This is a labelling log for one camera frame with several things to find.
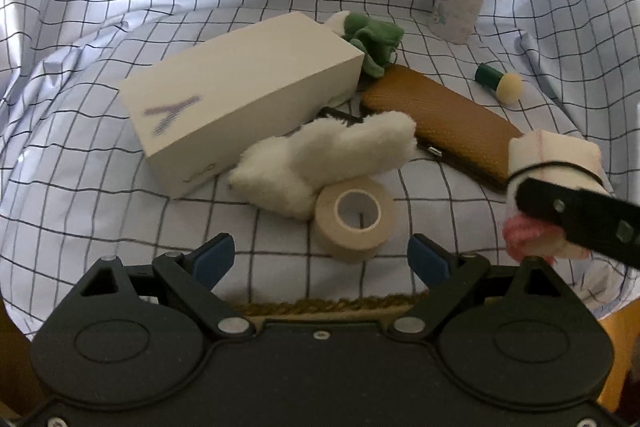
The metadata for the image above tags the small white rolled cloth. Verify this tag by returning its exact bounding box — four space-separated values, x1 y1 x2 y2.
326 11 353 36

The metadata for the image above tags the thin black strap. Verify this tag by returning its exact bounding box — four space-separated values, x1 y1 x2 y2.
320 106 366 126

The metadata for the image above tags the black elastic band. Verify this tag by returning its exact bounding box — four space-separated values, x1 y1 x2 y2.
506 161 605 188

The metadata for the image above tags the green plush cloth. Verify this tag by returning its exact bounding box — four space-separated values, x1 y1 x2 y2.
341 12 405 78

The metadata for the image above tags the white cardboard box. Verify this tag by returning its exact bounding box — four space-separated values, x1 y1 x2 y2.
121 12 365 198

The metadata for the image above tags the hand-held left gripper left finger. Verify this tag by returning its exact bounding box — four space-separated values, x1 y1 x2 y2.
80 232 257 341

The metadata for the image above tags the beige tape roll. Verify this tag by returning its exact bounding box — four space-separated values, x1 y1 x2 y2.
314 174 396 264

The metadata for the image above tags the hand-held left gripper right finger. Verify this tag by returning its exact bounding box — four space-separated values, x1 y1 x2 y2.
387 233 571 341

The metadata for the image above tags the pink-edged white towel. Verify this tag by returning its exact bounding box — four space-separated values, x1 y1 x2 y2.
502 129 613 264

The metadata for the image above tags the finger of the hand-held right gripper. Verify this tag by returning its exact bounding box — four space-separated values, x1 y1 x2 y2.
515 177 640 270

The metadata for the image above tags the brown textured case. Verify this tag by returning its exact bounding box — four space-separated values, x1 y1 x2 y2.
360 66 525 195

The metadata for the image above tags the woven basket with cloth lining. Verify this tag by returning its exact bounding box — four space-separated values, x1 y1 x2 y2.
232 294 431 319

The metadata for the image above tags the fluffy white plush cloth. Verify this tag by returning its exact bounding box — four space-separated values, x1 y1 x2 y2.
229 109 418 222

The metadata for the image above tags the green-handled makeup sponge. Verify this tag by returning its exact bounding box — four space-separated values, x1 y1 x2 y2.
475 63 522 106

